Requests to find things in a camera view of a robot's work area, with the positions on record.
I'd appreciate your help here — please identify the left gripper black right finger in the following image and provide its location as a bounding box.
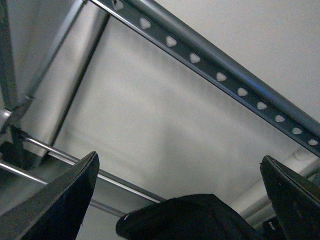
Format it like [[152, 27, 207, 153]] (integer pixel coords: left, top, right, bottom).
[[260, 155, 320, 240]]

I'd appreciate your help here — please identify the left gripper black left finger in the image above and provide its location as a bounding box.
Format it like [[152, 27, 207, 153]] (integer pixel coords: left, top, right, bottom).
[[0, 151, 100, 240]]

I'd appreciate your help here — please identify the black printed t-shirt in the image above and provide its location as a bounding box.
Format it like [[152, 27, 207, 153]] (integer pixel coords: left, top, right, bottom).
[[115, 194, 265, 240]]

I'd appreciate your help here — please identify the lower chrome rack rod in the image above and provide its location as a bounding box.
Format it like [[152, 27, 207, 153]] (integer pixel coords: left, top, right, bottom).
[[0, 161, 127, 217]]

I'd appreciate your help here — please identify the chrome rack rod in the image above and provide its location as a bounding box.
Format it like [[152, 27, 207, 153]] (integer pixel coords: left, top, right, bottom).
[[0, 161, 127, 217], [23, 135, 166, 203]]

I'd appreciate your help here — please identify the upper chrome rack rod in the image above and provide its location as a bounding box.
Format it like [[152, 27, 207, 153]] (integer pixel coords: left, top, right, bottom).
[[23, 135, 166, 203]]

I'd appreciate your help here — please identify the grey metal rack frame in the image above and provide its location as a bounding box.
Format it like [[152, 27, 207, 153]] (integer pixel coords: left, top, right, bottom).
[[0, 0, 109, 170]]

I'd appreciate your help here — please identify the perforated grey top rail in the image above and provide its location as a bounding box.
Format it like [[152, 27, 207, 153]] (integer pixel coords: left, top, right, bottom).
[[93, 0, 320, 156]]

